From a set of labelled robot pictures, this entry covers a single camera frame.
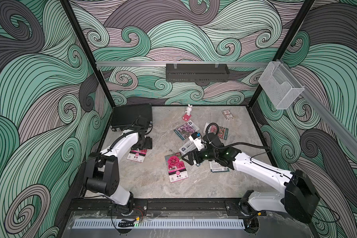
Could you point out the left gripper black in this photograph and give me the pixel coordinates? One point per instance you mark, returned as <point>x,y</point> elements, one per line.
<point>148,145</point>

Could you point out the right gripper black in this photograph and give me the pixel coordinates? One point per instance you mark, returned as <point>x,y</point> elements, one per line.
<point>195,152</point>

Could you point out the hollyhock seed packet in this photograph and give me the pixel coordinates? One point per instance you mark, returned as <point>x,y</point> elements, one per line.
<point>137,155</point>
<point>176,167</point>

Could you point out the white back seed packet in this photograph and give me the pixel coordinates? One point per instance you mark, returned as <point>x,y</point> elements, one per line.
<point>187,147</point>

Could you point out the purple flower seed packet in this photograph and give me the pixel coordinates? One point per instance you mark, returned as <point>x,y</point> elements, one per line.
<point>186,130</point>

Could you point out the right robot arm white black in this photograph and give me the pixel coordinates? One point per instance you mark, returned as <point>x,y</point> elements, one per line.
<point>295,193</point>

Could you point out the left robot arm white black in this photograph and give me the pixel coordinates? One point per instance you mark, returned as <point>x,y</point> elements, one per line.
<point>102,174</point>

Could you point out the white teal seed packet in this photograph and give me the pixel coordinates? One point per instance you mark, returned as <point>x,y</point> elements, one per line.
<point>216,167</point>

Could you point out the red flower seed packet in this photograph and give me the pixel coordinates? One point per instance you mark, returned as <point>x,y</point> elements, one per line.
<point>222,131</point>

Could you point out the small seed packet far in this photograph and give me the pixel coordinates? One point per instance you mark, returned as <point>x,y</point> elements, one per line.
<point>228,115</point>

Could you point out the black aluminium briefcase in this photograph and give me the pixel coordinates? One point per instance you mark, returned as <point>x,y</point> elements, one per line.
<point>133,117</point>

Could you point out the white rabbit figurine pink base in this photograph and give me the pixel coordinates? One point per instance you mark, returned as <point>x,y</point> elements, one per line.
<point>187,115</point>

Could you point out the black wall tray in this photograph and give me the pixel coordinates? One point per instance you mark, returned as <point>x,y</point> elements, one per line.
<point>198,73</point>

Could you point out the aluminium wall rail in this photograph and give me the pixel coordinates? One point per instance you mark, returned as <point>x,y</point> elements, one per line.
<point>138,63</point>

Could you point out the black front rail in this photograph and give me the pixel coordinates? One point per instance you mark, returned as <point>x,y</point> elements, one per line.
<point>152,207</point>

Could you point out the white slotted cable duct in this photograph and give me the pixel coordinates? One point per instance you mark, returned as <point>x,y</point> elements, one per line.
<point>162,224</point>

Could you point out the clear acrylic wall holder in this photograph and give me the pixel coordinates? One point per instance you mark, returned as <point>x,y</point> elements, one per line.
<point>280,85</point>

